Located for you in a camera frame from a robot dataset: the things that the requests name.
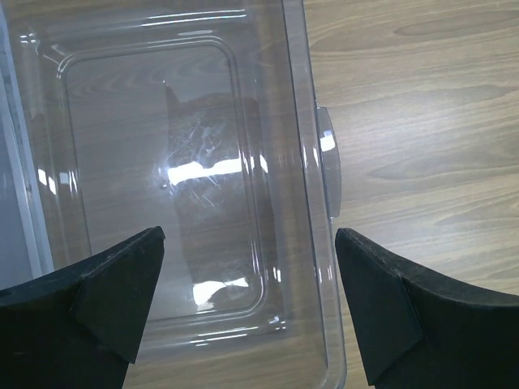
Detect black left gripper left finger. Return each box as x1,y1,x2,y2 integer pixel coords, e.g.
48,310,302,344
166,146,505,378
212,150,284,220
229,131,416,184
1,227,165,388

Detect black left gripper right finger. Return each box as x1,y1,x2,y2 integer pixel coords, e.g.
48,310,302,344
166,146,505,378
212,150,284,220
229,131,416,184
335,229,518,388

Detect clear plastic bin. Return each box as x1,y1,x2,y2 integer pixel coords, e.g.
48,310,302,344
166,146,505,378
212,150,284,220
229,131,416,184
1,1,347,388

